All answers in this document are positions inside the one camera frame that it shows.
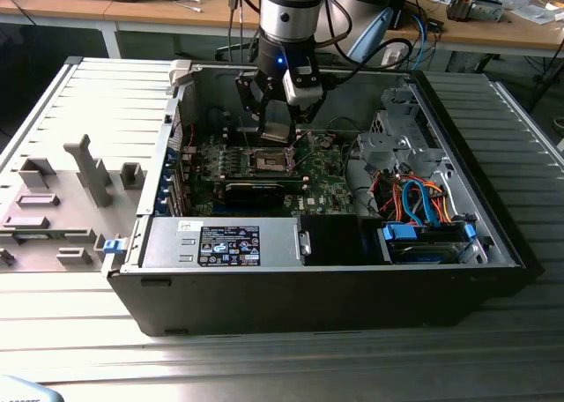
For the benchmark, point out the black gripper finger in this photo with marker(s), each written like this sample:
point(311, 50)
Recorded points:
point(308, 113)
point(249, 93)

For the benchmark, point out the silver CPU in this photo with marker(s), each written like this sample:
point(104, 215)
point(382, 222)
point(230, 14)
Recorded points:
point(276, 131)

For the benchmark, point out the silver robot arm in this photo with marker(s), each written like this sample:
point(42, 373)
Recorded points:
point(291, 9)

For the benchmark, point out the CPU socket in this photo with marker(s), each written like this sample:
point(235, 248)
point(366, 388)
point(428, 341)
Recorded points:
point(269, 161)

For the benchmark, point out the green motherboard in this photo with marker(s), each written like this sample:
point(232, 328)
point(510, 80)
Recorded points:
point(326, 173)

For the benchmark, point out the pale grey case latch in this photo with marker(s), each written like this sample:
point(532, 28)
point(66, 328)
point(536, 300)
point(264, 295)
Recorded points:
point(180, 72)

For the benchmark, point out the grey metal drive cage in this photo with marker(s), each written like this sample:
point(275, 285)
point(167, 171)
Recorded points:
point(383, 148)

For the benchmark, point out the black graphics card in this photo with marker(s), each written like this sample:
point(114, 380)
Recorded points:
point(253, 195)

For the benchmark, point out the white power adapter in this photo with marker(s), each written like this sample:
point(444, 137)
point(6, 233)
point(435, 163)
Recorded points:
point(392, 57)

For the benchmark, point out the black upright box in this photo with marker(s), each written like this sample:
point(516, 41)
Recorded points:
point(398, 1)

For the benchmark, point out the black label sticker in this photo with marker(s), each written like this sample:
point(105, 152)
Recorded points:
point(229, 245)

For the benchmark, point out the grey power supply unit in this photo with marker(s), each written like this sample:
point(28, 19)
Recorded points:
point(167, 247)

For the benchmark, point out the hard disk in blue carrier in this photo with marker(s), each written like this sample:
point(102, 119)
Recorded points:
point(423, 250)

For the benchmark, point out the copper coil heatsink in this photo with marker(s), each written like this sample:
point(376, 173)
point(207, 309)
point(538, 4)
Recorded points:
point(460, 7)

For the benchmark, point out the black open PC case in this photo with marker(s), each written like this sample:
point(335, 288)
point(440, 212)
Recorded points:
point(308, 300)

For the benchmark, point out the wooden desk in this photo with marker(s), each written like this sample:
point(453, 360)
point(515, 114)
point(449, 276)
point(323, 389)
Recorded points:
point(66, 9)
point(484, 34)

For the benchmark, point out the blue plastic latch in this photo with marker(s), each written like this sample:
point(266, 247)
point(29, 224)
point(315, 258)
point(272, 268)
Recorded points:
point(113, 246)

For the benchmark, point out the grey parts rack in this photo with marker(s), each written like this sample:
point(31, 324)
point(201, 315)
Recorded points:
point(66, 225)

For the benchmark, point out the clear plastic bag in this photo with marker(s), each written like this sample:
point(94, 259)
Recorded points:
point(535, 12)

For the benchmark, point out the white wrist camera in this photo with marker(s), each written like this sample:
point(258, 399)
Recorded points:
point(304, 91)

